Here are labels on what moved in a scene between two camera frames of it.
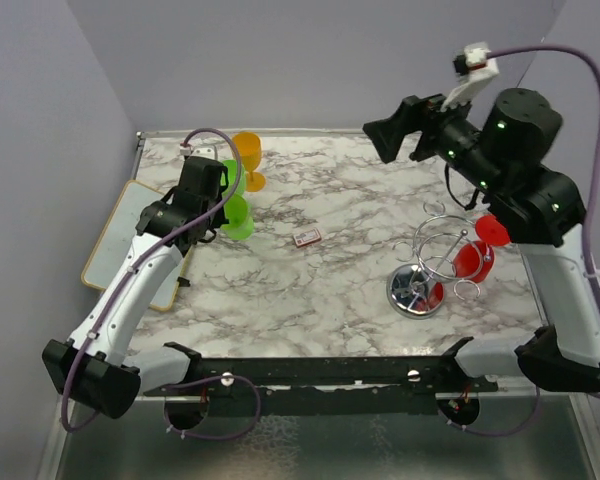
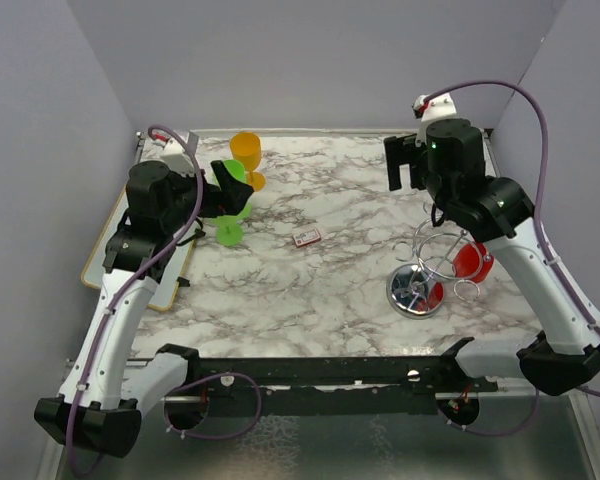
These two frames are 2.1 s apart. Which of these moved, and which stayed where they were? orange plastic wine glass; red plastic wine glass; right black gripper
Moved: right black gripper
Stayed: red plastic wine glass; orange plastic wine glass
